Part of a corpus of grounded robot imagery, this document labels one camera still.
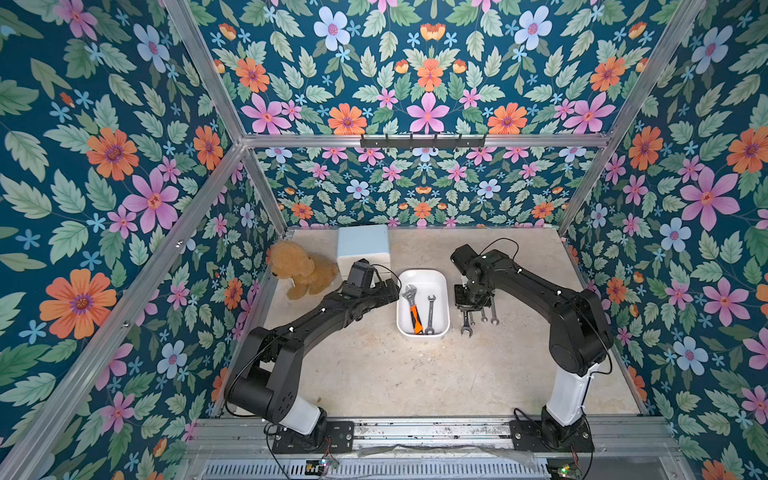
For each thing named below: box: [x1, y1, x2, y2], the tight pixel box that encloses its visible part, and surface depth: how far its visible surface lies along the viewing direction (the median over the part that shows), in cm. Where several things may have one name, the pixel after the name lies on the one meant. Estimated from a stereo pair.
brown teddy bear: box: [267, 241, 339, 300], surface depth 92 cm
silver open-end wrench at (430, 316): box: [425, 294, 437, 335], surface depth 98 cm
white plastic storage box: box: [396, 269, 451, 337], surface depth 100 cm
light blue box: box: [336, 224, 391, 283], surface depth 96 cm
